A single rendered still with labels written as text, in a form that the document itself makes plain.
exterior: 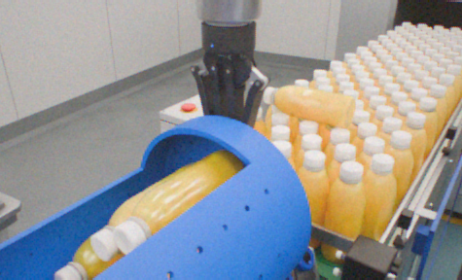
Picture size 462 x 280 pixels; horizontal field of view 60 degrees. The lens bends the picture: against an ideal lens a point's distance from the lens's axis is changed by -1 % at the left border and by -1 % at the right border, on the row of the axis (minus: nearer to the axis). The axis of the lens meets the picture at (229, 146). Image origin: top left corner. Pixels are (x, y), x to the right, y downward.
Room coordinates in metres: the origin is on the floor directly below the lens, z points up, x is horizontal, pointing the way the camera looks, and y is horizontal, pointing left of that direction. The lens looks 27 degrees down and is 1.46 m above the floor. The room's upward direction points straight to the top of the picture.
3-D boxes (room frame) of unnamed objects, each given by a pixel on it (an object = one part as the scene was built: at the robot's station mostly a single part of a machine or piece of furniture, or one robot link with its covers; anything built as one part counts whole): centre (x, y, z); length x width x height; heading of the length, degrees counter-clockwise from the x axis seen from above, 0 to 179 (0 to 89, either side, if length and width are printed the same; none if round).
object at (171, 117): (0.93, 0.07, 1.05); 0.20 x 0.10 x 0.10; 144
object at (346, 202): (0.62, -0.22, 0.99); 0.07 x 0.07 x 0.19
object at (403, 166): (0.75, -0.36, 0.99); 0.07 x 0.07 x 0.19
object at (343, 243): (0.65, -0.09, 0.96); 0.40 x 0.01 x 0.03; 54
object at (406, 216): (0.64, -0.35, 0.94); 0.03 x 0.02 x 0.08; 144
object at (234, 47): (0.56, 0.00, 1.32); 0.08 x 0.07 x 0.09; 54
